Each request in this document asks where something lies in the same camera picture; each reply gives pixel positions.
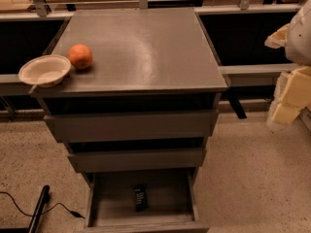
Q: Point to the orange fruit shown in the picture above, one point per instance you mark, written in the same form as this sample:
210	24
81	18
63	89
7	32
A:
80	56

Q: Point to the grey open bottom drawer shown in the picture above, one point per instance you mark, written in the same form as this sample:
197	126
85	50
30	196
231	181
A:
172	205

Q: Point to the grey top drawer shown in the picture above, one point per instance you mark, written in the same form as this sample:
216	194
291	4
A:
130	126

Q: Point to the white paper bowl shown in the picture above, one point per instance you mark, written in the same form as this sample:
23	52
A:
45	71

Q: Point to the grey metal rail frame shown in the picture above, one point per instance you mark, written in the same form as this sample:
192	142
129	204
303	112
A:
261	74

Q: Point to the black pole on floor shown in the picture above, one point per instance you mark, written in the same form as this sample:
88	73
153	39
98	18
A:
42	201

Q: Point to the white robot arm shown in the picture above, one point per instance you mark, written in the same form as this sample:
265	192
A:
292	93

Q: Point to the dark rxbar blueberry bar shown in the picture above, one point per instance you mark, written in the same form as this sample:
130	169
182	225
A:
141	198

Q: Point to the grey middle drawer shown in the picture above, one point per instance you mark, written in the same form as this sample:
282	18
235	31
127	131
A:
128	160

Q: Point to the grey drawer cabinet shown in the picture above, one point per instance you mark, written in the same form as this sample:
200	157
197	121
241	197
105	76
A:
144	61

